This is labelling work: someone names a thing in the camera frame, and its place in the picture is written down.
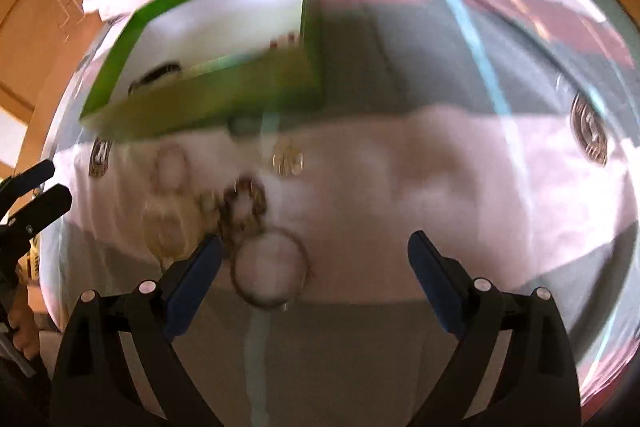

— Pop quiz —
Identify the cream white wristwatch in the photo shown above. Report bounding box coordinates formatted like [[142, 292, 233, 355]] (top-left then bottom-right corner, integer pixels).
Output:
[[141, 194, 205, 272]]

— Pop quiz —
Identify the brown wooden bead bracelet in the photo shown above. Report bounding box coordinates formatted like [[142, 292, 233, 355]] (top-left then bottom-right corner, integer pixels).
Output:
[[214, 175, 269, 253]]

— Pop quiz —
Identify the silver metal bangle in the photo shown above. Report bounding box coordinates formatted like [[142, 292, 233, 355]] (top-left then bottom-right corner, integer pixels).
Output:
[[230, 227, 311, 311]]

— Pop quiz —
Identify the person's left hand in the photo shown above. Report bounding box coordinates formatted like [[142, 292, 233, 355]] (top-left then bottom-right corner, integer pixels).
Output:
[[8, 285, 39, 360]]

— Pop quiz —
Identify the wooden wardrobe door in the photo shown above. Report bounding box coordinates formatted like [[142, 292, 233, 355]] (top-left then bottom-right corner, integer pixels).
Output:
[[1, 0, 102, 174]]

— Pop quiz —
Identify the black watch in box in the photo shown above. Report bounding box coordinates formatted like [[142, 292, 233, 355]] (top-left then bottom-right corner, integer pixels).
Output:
[[127, 62, 182, 94]]

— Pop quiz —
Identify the gold filigree brooch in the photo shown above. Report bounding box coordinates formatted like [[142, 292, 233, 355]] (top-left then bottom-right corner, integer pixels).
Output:
[[271, 141, 304, 176]]

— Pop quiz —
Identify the green cardboard box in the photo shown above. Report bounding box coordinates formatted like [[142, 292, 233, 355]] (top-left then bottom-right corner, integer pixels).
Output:
[[79, 0, 323, 142]]

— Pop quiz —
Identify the pink grey patchwork bedsheet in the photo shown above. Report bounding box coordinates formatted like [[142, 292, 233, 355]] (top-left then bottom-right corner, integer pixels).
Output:
[[40, 0, 639, 426]]

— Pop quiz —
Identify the pink bead bracelet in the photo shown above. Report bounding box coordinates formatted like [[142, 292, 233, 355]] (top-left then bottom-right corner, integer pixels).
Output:
[[150, 142, 192, 195]]

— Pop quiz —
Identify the reddish bead bracelet in box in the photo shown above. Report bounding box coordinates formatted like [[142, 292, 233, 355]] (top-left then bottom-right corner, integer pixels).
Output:
[[269, 31, 302, 51]]

